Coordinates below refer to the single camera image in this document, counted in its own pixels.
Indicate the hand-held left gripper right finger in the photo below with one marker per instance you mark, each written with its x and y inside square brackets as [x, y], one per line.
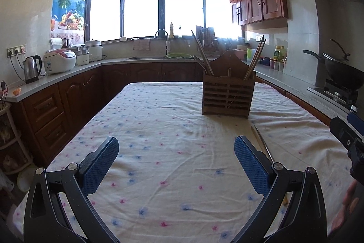
[250, 166]

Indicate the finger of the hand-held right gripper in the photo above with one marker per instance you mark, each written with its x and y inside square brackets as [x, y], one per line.
[344, 134]
[357, 120]

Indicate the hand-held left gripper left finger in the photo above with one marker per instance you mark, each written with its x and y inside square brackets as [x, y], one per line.
[99, 166]

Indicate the wooden utensil holder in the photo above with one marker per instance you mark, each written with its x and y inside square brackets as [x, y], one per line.
[227, 100]

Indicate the person's right hand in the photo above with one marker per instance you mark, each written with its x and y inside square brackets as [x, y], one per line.
[345, 208]

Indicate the black wok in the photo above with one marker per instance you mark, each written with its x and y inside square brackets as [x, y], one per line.
[341, 72]

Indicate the floral tablecloth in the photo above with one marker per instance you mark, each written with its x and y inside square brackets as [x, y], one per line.
[170, 146]

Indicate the wooden lower cabinets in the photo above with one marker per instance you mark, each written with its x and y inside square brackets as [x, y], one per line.
[79, 95]

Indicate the white plastic basin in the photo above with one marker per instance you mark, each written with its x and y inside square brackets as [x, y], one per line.
[25, 180]

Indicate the row of spice jars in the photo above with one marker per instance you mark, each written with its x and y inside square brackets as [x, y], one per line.
[277, 65]

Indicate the grey kitchen countertop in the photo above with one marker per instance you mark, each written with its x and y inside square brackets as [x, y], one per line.
[71, 73]

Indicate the blue and red container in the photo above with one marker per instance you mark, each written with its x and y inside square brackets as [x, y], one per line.
[266, 61]

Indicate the small white blender appliance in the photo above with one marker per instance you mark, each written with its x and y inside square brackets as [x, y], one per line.
[83, 58]

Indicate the orange fruit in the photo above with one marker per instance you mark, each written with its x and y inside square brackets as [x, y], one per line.
[17, 92]

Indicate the white and red rice cooker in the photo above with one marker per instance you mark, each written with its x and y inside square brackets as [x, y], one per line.
[59, 62]

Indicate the pink lidded container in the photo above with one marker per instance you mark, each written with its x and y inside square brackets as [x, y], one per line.
[241, 52]

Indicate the white cooking pot with lid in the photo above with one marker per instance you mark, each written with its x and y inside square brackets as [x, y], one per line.
[96, 50]

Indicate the metal fork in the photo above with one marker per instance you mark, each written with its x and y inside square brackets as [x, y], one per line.
[199, 60]

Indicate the kitchen sink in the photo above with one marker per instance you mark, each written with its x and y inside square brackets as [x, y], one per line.
[145, 58]

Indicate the steel electric kettle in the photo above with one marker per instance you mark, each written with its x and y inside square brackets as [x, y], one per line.
[31, 69]

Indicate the hanging dishcloth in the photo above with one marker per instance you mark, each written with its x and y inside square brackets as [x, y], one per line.
[141, 44]

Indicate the small white bowl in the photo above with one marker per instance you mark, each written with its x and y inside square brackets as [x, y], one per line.
[123, 39]

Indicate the paper towel roll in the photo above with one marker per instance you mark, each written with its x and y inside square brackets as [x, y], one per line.
[56, 43]

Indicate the green colander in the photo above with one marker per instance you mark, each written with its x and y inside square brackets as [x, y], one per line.
[178, 55]

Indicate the dish drying rack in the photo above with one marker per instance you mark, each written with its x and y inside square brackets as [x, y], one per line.
[209, 38]

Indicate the kitchen faucet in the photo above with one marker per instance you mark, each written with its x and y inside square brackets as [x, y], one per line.
[167, 45]

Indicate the yellow dish soap bottle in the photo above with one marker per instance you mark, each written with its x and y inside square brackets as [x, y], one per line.
[171, 31]

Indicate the kitchen window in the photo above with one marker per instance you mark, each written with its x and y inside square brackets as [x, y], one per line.
[142, 9]

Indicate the white wall outlet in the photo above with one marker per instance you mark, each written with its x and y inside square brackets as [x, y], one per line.
[259, 38]

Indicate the wall outlet strip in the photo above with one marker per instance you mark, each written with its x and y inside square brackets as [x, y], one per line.
[16, 50]

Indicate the fruit wall poster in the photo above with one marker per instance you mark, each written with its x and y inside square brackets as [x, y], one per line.
[69, 4]

